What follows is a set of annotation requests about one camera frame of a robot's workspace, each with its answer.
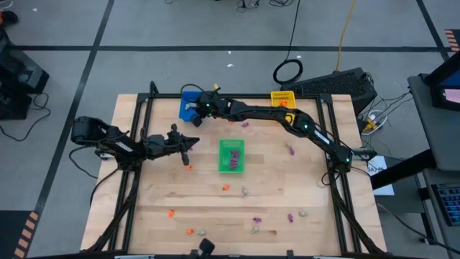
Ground green plastic basket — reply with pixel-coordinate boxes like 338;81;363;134
218;139;246;174

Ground yellow power plug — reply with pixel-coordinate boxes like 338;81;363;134
362;110;389;134

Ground black hanging cable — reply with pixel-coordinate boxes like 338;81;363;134
272;0;304;86

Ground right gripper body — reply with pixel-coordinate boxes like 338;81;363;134
192;91;226;127

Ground yellow hanging cable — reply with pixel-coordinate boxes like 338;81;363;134
334;0;357;72

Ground black floor equipment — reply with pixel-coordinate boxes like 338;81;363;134
0;30;50;122

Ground small black object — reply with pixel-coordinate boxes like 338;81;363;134
193;237;216;258

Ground black cable bundle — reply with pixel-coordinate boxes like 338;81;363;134
235;0;299;9

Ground black floor cable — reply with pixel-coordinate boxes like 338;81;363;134
375;201;460;255
0;93;51;143

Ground white paper sheet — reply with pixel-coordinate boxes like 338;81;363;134
366;160;395;196

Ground blue plastic basket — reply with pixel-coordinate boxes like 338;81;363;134
178;90;203;122

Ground yellow plastic basket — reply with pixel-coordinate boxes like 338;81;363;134
270;90;298;109

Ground black orange object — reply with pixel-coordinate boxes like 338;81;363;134
0;10;19;25

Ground black desk support beam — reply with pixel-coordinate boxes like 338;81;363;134
369;149;436;191

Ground black monitor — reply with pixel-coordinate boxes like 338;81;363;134
425;50;460;112

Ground black mat orange stripes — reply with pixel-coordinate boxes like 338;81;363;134
443;28;460;53
0;211;40;259

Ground grey desk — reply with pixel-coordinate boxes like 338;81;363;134
407;73;460;172

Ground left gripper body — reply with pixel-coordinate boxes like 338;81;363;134
143;124;190;166

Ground black keyboard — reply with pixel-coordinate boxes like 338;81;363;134
431;182;460;227

